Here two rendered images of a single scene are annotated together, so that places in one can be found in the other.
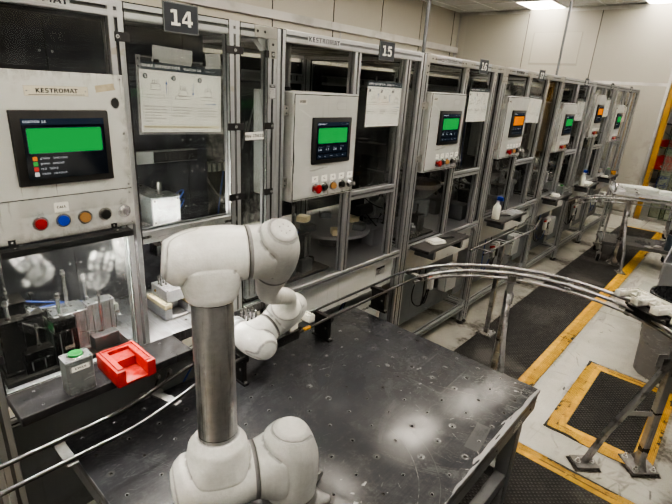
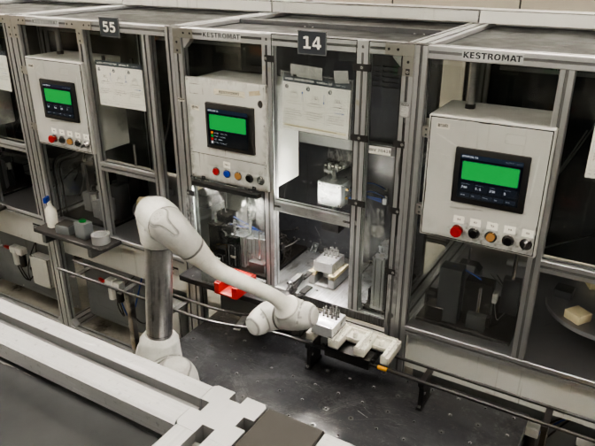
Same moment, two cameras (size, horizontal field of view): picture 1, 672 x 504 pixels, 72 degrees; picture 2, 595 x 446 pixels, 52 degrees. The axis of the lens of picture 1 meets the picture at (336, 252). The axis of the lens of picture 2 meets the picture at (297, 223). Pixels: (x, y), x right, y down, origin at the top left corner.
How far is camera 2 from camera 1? 2.16 m
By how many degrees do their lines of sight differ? 73
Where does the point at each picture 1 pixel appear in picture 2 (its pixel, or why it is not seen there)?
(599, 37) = not seen: outside the picture
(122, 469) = (197, 341)
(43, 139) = (216, 121)
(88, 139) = (238, 126)
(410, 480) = not seen: outside the picture
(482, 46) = not seen: outside the picture
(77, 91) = (239, 94)
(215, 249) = (141, 211)
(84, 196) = (238, 162)
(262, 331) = (258, 311)
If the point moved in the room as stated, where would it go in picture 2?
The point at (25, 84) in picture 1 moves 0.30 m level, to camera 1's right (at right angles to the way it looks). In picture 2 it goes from (214, 88) to (219, 103)
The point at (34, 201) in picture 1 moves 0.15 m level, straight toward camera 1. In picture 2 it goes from (214, 157) to (186, 165)
